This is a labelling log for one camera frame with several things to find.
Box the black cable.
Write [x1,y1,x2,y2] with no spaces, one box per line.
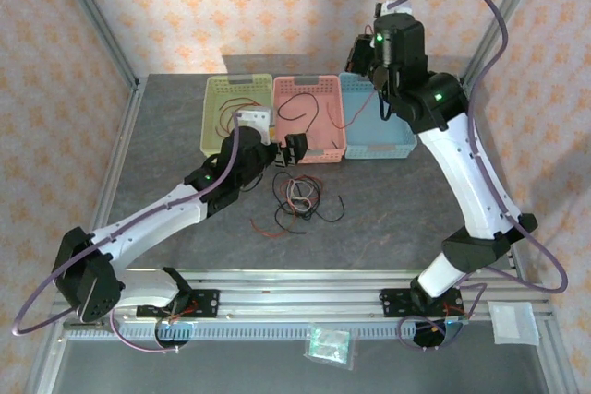
[312,197,346,225]
[277,92,346,149]
[271,172,325,237]

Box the red cable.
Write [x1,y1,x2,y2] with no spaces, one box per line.
[250,175,325,239]
[215,96,265,136]

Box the pink plastic basket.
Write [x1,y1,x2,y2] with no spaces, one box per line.
[271,74,347,165]

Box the blue plastic basket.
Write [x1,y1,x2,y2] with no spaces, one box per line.
[338,71,419,161]

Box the green plastic basket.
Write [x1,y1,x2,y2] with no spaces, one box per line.
[199,73,274,164]

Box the clear bag of green parts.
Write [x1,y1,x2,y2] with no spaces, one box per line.
[303,325,357,372]

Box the small circuit board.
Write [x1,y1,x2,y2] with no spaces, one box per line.
[440,314,471,339]

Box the white pouch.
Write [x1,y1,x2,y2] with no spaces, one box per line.
[488,301,540,347]

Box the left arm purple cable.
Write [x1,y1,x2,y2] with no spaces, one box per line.
[11,125,242,354]

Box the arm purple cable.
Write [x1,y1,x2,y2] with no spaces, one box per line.
[387,0,570,352]
[11,125,242,354]

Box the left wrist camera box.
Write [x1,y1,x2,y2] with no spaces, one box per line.
[235,107,272,145]

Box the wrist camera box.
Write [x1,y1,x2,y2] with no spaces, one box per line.
[235,107,272,145]
[376,0,416,17]

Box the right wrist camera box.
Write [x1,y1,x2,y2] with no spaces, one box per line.
[376,0,416,17]

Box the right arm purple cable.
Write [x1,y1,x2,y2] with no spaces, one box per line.
[387,0,570,352]

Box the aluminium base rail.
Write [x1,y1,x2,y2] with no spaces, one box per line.
[48,268,555,321]

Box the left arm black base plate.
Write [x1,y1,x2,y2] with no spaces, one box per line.
[138,289,221,319]

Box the grey slotted cable duct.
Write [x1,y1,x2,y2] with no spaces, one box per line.
[62,321,416,342]

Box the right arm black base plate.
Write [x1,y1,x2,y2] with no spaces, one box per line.
[378,287,465,319]

